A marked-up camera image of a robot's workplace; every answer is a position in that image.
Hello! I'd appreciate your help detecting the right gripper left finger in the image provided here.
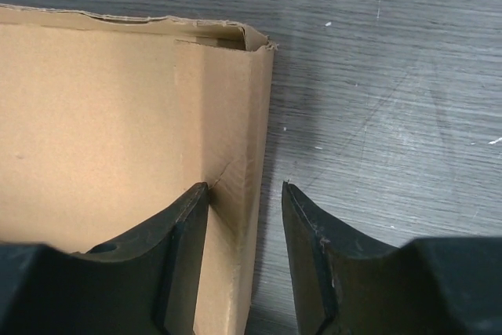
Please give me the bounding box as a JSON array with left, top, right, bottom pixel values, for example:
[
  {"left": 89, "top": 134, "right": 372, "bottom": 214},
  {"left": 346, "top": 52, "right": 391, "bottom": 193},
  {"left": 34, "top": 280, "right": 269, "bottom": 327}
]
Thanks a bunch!
[{"left": 1, "top": 182, "right": 209, "bottom": 334}]

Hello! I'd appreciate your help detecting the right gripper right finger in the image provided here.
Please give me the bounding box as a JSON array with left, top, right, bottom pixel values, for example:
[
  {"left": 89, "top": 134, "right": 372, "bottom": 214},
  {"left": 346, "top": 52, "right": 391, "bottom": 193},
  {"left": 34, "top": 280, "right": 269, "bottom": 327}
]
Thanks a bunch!
[{"left": 282, "top": 183, "right": 501, "bottom": 334}]

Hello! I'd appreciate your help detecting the cardboard box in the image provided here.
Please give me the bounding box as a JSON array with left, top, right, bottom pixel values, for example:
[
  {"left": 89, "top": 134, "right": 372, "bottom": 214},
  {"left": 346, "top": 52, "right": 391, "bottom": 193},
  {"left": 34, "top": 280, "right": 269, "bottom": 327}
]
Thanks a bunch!
[{"left": 1, "top": 5, "right": 276, "bottom": 334}]

